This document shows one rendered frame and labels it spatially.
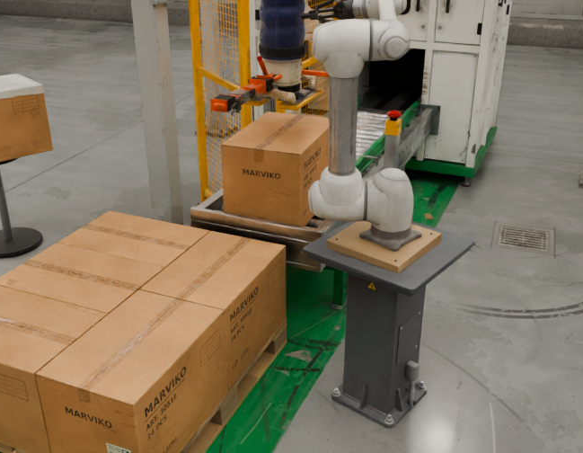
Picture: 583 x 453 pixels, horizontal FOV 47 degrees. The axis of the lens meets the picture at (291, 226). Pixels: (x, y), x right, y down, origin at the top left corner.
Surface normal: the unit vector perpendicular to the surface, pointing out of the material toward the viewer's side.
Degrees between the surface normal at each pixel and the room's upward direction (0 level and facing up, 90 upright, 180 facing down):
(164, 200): 90
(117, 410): 90
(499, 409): 0
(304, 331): 0
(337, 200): 95
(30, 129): 90
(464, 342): 0
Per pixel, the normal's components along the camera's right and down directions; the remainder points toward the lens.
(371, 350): -0.63, 0.33
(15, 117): 0.66, 0.32
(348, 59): -0.03, 0.63
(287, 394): 0.00, -0.90
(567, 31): -0.33, 0.40
